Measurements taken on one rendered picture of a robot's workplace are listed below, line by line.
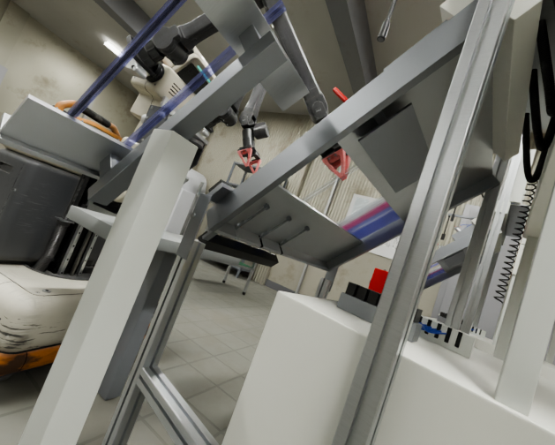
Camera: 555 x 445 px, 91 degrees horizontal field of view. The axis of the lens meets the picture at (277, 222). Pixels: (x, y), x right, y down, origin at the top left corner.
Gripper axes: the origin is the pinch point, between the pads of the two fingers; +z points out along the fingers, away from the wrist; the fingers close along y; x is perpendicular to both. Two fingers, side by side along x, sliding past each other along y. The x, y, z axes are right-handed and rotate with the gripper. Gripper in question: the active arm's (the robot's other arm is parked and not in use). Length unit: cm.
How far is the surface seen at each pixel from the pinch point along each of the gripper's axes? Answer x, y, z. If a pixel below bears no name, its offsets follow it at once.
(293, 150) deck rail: 3.6, -20.9, 2.0
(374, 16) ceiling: -58, 144, -262
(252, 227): 29.7, -5.4, 4.4
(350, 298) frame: 6.5, -5.5, 33.4
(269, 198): 17.6, -12.2, 3.3
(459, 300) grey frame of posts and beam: -11, 50, 34
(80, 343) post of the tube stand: 37, -44, 35
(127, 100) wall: 503, 151, -678
